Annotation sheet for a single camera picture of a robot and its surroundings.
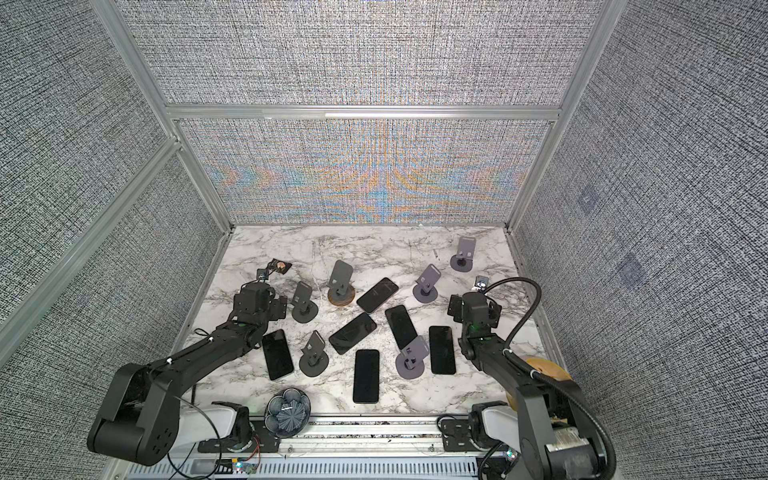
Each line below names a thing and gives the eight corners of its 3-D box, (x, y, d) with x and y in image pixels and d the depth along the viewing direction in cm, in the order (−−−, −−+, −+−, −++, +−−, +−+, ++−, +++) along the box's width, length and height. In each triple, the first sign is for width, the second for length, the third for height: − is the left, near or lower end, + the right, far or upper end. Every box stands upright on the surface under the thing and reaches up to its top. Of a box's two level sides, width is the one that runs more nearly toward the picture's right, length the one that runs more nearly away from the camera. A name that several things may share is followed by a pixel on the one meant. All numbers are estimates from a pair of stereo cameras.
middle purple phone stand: (412, 297, 102) (414, 280, 94) (425, 280, 106) (429, 263, 98) (428, 308, 99) (432, 291, 91) (441, 290, 103) (446, 272, 95)
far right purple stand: (449, 268, 109) (453, 253, 102) (452, 249, 115) (457, 233, 108) (468, 273, 108) (473, 258, 101) (470, 253, 114) (476, 237, 107)
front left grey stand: (304, 376, 85) (296, 363, 77) (309, 345, 91) (302, 330, 82) (326, 376, 85) (320, 363, 77) (330, 345, 91) (324, 330, 82)
